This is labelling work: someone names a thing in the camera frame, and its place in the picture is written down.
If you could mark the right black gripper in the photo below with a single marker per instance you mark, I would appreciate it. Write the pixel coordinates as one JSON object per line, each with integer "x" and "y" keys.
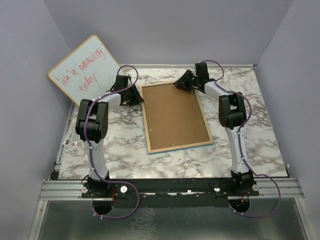
{"x": 183, "y": 80}

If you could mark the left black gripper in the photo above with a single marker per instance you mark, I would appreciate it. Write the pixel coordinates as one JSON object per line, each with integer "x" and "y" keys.
{"x": 137, "y": 98}

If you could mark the brown cardboard backing board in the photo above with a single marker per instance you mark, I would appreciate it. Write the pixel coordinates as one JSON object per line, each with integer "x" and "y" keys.
{"x": 175, "y": 117}

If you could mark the blue wooden photo frame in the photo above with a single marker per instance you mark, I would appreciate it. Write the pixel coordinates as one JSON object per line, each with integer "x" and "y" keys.
{"x": 175, "y": 147}

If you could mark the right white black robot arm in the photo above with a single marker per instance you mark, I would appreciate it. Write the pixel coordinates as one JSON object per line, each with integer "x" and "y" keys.
{"x": 232, "y": 116}

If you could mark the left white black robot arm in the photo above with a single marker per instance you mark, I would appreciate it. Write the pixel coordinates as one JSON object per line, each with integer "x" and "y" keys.
{"x": 92, "y": 122}

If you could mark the small whiteboard with red writing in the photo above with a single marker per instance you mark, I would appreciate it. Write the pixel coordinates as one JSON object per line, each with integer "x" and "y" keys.
{"x": 87, "y": 72}

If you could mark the plastic bag with hardware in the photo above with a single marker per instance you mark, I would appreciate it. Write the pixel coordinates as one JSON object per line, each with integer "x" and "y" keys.
{"x": 71, "y": 139}

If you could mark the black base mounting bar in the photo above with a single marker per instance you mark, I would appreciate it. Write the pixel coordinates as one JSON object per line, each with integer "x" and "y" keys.
{"x": 167, "y": 192}

